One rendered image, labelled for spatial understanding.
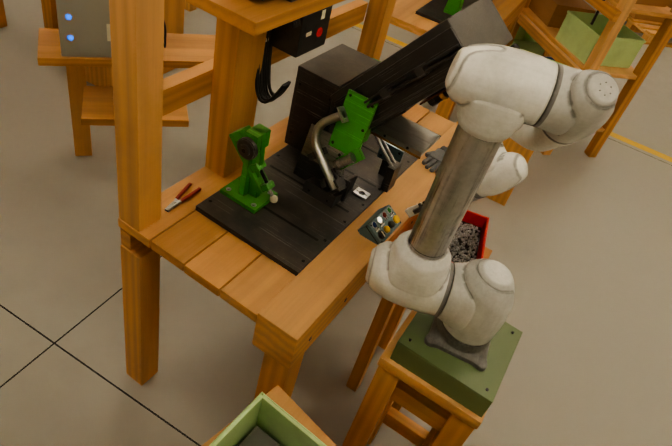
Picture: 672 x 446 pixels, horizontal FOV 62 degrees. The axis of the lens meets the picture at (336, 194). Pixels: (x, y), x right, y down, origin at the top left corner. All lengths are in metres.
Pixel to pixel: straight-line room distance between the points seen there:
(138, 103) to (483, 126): 0.86
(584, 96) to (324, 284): 0.94
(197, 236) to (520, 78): 1.11
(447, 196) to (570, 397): 1.91
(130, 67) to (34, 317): 1.54
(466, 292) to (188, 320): 1.54
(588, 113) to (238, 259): 1.09
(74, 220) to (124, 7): 1.87
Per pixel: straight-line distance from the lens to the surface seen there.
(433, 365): 1.62
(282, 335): 1.61
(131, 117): 1.58
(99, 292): 2.83
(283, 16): 1.67
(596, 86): 1.15
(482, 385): 1.64
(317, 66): 2.07
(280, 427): 1.44
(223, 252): 1.78
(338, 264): 1.79
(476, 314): 1.52
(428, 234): 1.38
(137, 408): 2.49
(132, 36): 1.46
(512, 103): 1.14
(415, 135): 2.05
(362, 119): 1.90
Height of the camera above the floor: 2.18
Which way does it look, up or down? 39 degrees down
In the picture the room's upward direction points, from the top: 15 degrees clockwise
